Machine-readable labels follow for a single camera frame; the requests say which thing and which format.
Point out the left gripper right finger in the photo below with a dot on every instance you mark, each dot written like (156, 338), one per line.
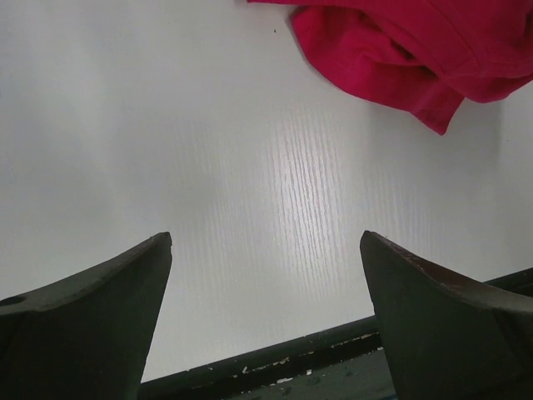
(445, 335)

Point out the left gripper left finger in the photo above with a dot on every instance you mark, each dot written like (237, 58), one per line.
(86, 336)

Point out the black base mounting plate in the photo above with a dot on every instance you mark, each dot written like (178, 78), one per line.
(345, 362)

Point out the pink t shirt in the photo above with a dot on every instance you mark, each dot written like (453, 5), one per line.
(421, 57)

